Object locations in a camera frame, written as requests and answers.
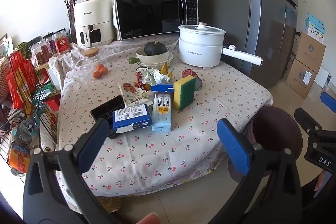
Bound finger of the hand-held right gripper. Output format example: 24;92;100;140
294;107;324;136
320;92;336;112

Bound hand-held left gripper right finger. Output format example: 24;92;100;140
217;118;305;224

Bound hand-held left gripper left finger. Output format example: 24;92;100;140
23;118;117;224

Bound brown trash bin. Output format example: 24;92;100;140
226;106;304;182

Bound black plastic tray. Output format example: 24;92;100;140
90;95;125;123

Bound blue white cardboard box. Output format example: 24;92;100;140
113;104;153;134

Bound yellow green sponge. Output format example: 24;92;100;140
173;75;196;111

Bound person's right hand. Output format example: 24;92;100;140
314;170;327;192

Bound person's left hand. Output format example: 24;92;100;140
134;212;160;224

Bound white flat board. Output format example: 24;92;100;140
314;67;332;88

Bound brown cardboard box with label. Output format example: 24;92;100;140
286;59;319;99

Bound white twine spool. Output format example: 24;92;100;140
39;133;57;153

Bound cherry print tablecloth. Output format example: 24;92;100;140
56;34;273;197

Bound white snack packet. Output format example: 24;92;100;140
118;82;154;108

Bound orange snack bag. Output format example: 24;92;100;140
7;145;31;174

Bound light blue printed box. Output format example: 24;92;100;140
304;13;326;42

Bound light blue milk carton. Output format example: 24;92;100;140
151;91;174;133

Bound glass pitcher with wooden lid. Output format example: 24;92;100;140
75;48;110;78

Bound red crumpled snack bag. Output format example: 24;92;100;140
136;67;154;90

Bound narrow blue box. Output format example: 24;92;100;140
150;84;174;93

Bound red packets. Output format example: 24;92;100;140
6;51;40;110

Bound white crumpled tissue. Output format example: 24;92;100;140
143;68;171;85

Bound glass spice jar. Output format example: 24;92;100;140
30;40;50;67
43;33;56;59

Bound white electric cooking pot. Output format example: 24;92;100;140
178;22;263;68

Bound stacked white bowls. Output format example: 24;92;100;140
136;46;173;69

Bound red label glass jar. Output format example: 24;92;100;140
53;30;70;55

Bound wicker basket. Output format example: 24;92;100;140
0;57;12;103

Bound grey refrigerator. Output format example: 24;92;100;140
192;0;300;88

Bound dark green squash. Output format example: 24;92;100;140
144;41;168;56

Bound cream air fryer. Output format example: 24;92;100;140
75;0;114;47

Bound glass vase with dried branches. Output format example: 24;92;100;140
51;0;89;44

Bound black microwave oven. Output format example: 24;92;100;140
113;0;198;41

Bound black wire rack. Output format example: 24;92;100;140
0;49;58;163

